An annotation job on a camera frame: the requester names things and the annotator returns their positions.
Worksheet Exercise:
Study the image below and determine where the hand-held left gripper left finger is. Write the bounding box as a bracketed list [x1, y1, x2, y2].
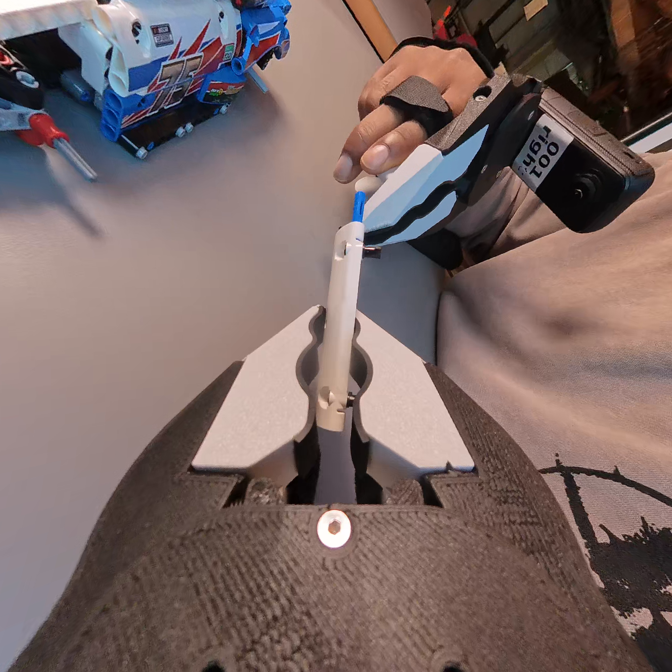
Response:
[190, 304, 326, 486]

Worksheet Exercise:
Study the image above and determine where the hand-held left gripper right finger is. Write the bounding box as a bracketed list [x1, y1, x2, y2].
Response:
[353, 310, 477, 501]

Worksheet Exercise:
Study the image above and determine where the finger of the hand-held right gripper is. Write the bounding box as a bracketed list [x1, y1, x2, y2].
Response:
[362, 126, 488, 230]
[378, 190, 459, 247]

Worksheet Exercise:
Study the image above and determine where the red and white lego panel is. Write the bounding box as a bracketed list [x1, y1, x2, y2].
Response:
[314, 220, 366, 432]

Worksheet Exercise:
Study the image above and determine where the lego race car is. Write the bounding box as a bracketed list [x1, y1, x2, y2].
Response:
[0, 0, 293, 183]

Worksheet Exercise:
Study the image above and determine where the person's right hand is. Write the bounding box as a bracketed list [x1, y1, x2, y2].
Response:
[334, 44, 495, 184]

